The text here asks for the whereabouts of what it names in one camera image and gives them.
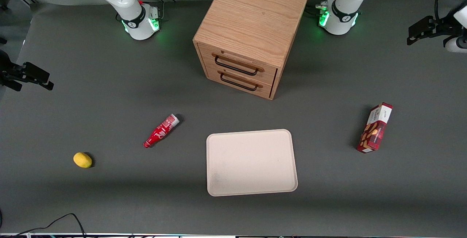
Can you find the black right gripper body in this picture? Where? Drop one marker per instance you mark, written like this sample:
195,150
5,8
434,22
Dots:
6,73

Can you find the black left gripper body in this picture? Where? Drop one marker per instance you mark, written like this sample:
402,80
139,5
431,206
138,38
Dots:
441,26

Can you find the red tartan cookie box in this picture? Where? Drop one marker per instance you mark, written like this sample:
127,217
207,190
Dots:
374,130

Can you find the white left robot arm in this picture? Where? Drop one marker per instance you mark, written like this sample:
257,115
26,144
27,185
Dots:
344,8

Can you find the beige rectangular tray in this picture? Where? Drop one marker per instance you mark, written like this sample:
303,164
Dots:
251,163

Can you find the yellow lemon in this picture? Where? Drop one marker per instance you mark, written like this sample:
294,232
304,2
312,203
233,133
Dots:
82,160

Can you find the red cola bottle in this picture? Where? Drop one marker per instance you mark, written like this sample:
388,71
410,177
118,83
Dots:
160,131

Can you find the oak wooden drawer cabinet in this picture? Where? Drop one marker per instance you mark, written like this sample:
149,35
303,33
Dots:
251,22

